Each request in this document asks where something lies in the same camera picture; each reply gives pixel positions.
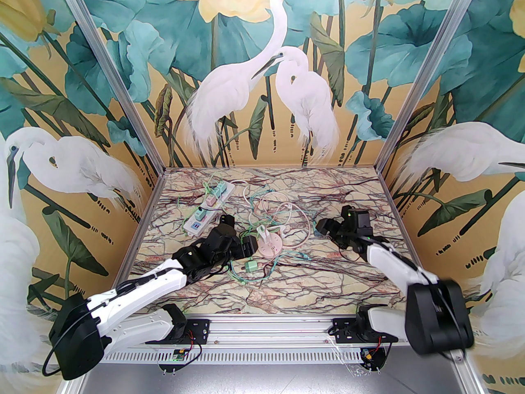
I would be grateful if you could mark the aluminium frame post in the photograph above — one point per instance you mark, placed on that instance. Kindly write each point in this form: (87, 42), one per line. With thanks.
(112, 72)
(423, 72)

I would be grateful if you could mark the green USB charger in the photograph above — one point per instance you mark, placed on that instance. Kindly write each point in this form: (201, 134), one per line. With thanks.
(251, 266)

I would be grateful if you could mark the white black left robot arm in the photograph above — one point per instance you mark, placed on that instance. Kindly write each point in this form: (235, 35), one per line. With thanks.
(135, 294)

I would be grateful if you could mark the white power strip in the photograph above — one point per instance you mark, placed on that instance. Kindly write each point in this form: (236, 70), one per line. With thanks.
(195, 226)

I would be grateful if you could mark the grey metal base plate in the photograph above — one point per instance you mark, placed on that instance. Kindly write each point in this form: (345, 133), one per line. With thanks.
(266, 380)

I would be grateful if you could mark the small circuit board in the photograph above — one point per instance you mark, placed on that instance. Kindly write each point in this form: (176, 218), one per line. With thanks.
(371, 357)
(179, 356)

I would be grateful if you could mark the aluminium table edge rail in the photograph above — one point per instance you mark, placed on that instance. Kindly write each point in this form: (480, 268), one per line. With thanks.
(270, 168)
(400, 220)
(141, 223)

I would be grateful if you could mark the aluminium front frame rail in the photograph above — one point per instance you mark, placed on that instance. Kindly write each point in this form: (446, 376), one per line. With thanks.
(266, 331)

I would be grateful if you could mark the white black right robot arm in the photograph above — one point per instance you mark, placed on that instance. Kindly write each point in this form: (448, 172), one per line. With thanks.
(393, 261)

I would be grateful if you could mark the pink USB charger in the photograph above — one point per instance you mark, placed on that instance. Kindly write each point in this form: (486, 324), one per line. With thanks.
(211, 200)

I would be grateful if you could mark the white vented panel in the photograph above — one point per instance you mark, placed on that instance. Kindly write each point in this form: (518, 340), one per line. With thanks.
(266, 357)

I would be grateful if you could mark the round pink socket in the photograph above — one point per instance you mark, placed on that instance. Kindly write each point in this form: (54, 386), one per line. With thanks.
(270, 246)

